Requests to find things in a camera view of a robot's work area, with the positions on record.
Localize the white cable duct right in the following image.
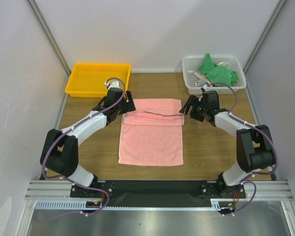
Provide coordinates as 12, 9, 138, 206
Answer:
210, 199, 236, 211

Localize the corner aluminium post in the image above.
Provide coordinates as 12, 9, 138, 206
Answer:
243, 0, 288, 74
25, 0, 71, 77

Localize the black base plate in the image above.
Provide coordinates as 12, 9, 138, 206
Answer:
71, 179, 246, 207

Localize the pink towel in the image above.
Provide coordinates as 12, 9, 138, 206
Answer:
118, 98, 184, 166

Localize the right corner aluminium post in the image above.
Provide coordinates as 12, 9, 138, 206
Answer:
243, 0, 288, 74

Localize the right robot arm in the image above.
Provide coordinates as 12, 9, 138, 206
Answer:
179, 91, 276, 198

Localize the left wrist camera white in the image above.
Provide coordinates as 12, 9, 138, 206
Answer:
105, 80, 122, 89

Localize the white cable duct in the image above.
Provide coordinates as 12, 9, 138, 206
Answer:
210, 199, 236, 211
35, 200, 103, 210

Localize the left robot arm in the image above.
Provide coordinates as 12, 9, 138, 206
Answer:
40, 88, 136, 197

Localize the left corner aluminium post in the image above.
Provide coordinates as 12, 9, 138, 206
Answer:
25, 0, 71, 77

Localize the aluminium frame rail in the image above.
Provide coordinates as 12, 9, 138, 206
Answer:
25, 180, 293, 201

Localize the white plastic basket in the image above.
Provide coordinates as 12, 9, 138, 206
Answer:
182, 53, 246, 95

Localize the green towel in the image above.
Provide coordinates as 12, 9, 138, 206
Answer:
199, 53, 239, 87

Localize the white patterned towel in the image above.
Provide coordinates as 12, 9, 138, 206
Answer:
194, 61, 233, 87

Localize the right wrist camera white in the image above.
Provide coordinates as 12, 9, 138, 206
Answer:
201, 85, 210, 93

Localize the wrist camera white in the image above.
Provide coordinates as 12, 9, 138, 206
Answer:
105, 80, 122, 89
201, 85, 210, 93

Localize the yellow plastic tray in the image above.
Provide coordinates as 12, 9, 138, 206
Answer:
65, 62, 131, 98

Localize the white cable duct left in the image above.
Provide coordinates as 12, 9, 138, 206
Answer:
35, 200, 103, 210

